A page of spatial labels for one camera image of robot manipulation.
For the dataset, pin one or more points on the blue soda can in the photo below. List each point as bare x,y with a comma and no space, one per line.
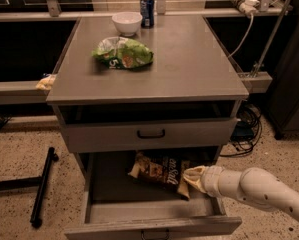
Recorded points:
147,12

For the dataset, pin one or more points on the brown chip bag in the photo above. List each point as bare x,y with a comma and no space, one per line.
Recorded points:
163,170

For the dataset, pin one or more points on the open middle drawer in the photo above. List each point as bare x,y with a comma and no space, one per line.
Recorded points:
116,206

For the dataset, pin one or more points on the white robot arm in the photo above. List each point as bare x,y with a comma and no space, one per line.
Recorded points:
255,187

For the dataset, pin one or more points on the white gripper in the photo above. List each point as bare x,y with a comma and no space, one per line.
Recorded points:
210,180

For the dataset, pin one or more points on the closed top drawer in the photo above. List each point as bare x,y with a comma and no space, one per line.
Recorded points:
107,137

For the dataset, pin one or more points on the grey metal rail frame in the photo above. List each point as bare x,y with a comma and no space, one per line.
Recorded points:
53,10

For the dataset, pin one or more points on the white bowl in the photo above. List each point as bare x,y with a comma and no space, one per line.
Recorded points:
127,23

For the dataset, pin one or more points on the grey metal drawer cabinet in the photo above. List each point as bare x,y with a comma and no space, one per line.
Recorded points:
190,78

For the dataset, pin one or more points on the green chip bag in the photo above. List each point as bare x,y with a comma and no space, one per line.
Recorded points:
122,53

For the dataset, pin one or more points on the black floor stand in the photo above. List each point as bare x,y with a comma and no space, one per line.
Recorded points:
40,182

